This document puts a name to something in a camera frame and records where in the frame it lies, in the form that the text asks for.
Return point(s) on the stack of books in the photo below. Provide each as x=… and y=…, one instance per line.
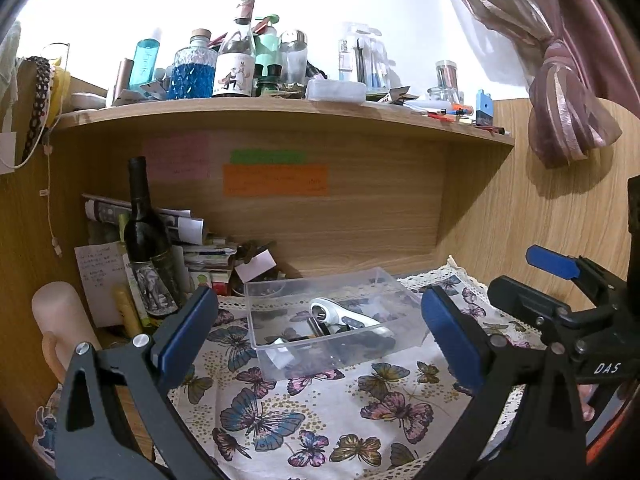
x=206, y=265

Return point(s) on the blue cartoon box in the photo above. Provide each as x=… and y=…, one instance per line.
x=46, y=419

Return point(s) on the butterfly print lace cloth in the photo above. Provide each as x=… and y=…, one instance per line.
x=380, y=419

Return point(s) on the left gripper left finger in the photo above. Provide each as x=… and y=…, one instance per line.
x=93, y=439

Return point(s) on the white handwritten note paper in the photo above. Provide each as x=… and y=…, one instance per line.
x=101, y=268

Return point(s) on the clear glass jar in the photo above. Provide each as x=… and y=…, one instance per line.
x=293, y=57

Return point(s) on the green sticky note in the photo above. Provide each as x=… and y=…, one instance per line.
x=260, y=156

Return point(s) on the orange sticky note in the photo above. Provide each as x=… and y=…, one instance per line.
x=275, y=180

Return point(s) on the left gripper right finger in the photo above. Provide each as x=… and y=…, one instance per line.
x=524, y=420

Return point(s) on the white plastic case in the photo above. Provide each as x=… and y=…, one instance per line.
x=336, y=91

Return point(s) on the right hand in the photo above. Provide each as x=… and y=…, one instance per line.
x=585, y=394

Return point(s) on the yellow candle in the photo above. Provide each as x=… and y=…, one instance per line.
x=127, y=311

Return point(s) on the blue glass bottle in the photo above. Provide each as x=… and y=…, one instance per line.
x=193, y=70

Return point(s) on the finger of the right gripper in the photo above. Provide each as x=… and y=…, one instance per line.
x=523, y=302
x=544, y=259

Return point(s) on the teal tall bottle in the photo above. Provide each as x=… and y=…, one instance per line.
x=145, y=57

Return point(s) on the pink curtain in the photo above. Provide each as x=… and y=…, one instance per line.
x=575, y=54

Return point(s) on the white label liquor bottle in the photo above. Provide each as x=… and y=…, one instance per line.
x=234, y=72

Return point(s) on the white power adapter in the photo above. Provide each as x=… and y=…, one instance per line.
x=279, y=355

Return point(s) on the clear plastic box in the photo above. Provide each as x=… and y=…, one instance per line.
x=309, y=326

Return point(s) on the small white cardboard box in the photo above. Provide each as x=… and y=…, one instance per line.
x=258, y=265

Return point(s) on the pink sticky note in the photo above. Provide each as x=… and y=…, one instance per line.
x=185, y=157

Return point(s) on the pink ceramic mug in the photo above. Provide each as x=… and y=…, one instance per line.
x=63, y=322

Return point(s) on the dark wine bottle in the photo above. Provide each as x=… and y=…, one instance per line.
x=149, y=252

